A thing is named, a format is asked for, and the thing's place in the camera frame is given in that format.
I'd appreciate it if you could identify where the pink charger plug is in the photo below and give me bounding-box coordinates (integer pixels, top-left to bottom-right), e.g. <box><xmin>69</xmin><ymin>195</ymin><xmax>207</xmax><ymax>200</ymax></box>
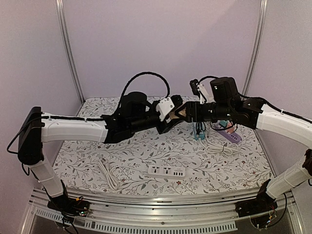
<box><xmin>226</xmin><ymin>121</ymin><xmax>236</xmax><ymax>131</ymax></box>

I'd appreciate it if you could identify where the floral table cloth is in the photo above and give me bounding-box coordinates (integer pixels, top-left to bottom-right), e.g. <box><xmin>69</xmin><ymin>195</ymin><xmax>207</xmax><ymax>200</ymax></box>
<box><xmin>43</xmin><ymin>96</ymin><xmax>277</xmax><ymax>195</ymax></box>

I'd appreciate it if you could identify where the teal blue power strip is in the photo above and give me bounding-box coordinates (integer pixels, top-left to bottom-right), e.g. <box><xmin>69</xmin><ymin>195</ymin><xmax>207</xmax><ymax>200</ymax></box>
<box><xmin>192</xmin><ymin>122</ymin><xmax>206</xmax><ymax>140</ymax></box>

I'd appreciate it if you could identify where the white cord of teal strip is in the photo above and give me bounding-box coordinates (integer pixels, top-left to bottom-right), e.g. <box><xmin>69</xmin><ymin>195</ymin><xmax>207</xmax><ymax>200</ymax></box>
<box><xmin>198</xmin><ymin>138</ymin><xmax>234</xmax><ymax>156</ymax></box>

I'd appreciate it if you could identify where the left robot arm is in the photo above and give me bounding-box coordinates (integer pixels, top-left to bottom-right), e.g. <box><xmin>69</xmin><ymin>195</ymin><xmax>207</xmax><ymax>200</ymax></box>
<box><xmin>13</xmin><ymin>92</ymin><xmax>183</xmax><ymax>212</ymax></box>

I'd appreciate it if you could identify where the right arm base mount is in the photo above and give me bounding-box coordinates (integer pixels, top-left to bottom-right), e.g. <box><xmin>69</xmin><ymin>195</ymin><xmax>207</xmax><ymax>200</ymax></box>
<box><xmin>235</xmin><ymin>179</ymin><xmax>286</xmax><ymax>217</ymax></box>

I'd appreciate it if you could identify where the aluminium front rail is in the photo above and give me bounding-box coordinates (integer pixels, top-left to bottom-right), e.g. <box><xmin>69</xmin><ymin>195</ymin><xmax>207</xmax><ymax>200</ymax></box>
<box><xmin>20</xmin><ymin>189</ymin><xmax>305</xmax><ymax>234</ymax></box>

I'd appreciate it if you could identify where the beige charger plug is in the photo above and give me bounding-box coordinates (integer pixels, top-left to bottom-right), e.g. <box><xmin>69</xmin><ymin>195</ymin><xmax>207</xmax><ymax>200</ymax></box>
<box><xmin>169</xmin><ymin>106</ymin><xmax>187</xmax><ymax>120</ymax></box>

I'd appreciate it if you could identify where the left aluminium frame post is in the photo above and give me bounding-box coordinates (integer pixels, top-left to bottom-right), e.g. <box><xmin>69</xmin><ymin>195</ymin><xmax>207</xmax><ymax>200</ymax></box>
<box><xmin>55</xmin><ymin>0</ymin><xmax>85</xmax><ymax>104</ymax></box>

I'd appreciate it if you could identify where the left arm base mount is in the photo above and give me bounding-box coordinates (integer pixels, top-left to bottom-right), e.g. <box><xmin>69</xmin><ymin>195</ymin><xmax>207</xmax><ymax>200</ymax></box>
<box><xmin>46</xmin><ymin>180</ymin><xmax>90</xmax><ymax>216</ymax></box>

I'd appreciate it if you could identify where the white coiled power cord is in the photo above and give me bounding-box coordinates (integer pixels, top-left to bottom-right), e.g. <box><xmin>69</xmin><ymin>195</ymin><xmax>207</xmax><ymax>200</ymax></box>
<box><xmin>214</xmin><ymin>142</ymin><xmax>241</xmax><ymax>156</ymax></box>

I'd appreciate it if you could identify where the aluminium frame post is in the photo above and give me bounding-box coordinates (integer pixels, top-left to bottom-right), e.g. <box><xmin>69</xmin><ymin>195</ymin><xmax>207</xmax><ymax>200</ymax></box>
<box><xmin>55</xmin><ymin>0</ymin><xmax>85</xmax><ymax>104</ymax></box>
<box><xmin>242</xmin><ymin>0</ymin><xmax>268</xmax><ymax>96</ymax></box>

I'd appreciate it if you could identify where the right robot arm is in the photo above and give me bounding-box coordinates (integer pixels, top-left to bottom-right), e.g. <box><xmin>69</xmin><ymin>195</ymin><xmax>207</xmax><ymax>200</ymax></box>
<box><xmin>175</xmin><ymin>77</ymin><xmax>312</xmax><ymax>213</ymax></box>

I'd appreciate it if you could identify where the right aluminium frame post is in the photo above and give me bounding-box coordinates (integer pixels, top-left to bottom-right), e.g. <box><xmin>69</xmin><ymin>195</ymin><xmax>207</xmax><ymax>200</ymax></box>
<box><xmin>242</xmin><ymin>0</ymin><xmax>268</xmax><ymax>96</ymax></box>

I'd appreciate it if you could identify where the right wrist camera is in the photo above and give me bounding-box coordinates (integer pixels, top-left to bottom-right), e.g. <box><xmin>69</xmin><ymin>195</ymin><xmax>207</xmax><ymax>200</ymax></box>
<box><xmin>190</xmin><ymin>79</ymin><xmax>209</xmax><ymax>104</ymax></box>

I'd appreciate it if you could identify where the white power strip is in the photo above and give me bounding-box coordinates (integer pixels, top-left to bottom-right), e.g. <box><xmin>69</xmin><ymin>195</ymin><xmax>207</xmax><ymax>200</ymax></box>
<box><xmin>147</xmin><ymin>165</ymin><xmax>186</xmax><ymax>179</ymax></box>

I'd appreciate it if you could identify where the light blue charger plug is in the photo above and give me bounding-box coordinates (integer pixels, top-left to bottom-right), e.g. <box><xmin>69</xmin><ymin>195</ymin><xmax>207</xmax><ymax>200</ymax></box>
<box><xmin>197</xmin><ymin>132</ymin><xmax>205</xmax><ymax>140</ymax></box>

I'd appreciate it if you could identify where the purple power strip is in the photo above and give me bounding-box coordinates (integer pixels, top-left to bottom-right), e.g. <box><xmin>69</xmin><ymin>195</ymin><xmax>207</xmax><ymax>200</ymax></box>
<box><xmin>212</xmin><ymin>122</ymin><xmax>242</xmax><ymax>144</ymax></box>

